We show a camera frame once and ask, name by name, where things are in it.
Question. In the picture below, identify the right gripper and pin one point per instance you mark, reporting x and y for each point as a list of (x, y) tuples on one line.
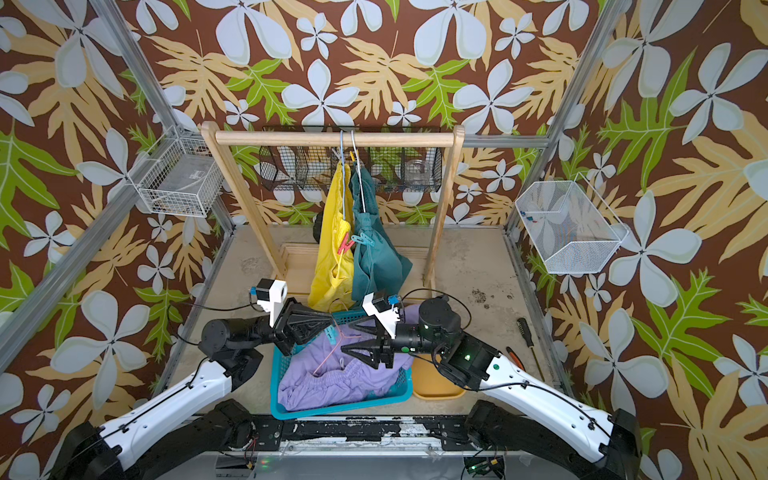
[(381, 349)]

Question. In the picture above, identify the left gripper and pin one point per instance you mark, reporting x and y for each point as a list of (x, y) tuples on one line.
[(291, 324)]

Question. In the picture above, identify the purple shorts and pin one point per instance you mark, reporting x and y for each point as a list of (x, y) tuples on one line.
[(342, 375)]

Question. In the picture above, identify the pink wire hanger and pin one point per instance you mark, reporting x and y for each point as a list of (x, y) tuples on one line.
[(328, 355)]

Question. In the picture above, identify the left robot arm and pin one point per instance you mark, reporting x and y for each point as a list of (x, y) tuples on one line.
[(194, 415)]

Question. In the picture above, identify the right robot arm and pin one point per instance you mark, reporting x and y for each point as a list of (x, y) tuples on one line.
[(518, 412)]

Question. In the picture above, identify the yellow shorts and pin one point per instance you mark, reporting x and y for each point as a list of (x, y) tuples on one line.
[(331, 288)]

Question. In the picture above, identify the green shorts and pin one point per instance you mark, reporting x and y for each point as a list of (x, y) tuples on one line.
[(380, 267)]

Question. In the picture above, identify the blue clothespin on green shorts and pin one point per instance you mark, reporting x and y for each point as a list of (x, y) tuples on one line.
[(363, 239)]

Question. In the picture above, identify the teal plastic basket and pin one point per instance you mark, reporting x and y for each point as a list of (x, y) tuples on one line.
[(282, 390)]

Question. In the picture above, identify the yellow plastic tray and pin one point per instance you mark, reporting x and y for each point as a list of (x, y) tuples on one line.
[(429, 384)]

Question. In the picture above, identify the black mesh basket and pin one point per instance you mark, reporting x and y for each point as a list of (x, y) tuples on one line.
[(393, 169)]

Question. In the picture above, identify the wooden clothes rack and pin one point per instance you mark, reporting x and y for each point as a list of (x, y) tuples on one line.
[(295, 261)]

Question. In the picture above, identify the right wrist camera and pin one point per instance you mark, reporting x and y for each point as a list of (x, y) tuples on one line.
[(385, 309)]

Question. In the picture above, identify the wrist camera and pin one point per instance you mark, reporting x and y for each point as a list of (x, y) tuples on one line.
[(270, 295), (385, 309)]

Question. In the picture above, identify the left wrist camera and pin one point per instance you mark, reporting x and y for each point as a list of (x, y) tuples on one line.
[(270, 295)]

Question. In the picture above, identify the black mounting rail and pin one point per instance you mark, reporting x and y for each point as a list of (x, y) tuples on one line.
[(264, 433)]

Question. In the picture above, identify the red handled pliers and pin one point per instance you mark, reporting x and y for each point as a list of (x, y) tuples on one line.
[(515, 359)]

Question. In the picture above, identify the black handled screwdriver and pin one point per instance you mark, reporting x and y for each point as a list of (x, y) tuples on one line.
[(527, 336)]

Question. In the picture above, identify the white wire hanger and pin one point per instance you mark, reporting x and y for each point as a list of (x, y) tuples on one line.
[(358, 166)]

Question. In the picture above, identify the white wire basket left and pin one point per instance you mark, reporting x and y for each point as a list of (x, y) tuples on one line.
[(180, 175)]

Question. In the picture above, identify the white wire basket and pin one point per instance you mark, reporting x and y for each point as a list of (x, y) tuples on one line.
[(572, 227), (180, 175)]

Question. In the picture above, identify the white wire basket right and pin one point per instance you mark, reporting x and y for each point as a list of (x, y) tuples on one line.
[(572, 227)]

